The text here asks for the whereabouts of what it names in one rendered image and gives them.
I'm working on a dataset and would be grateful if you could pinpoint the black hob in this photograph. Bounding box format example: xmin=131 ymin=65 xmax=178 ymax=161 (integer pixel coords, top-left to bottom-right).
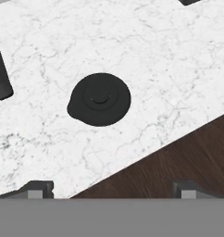
xmin=178 ymin=0 xmax=202 ymax=6

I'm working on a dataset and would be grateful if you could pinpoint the black round blender lid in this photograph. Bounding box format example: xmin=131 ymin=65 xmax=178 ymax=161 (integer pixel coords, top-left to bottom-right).
xmin=67 ymin=72 xmax=132 ymax=128

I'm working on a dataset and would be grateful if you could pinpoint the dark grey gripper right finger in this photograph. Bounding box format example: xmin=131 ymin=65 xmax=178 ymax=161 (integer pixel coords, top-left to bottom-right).
xmin=172 ymin=180 xmax=224 ymax=200

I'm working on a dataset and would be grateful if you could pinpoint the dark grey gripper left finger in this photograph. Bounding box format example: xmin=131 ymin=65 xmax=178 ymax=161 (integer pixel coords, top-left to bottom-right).
xmin=0 ymin=180 xmax=55 ymax=200

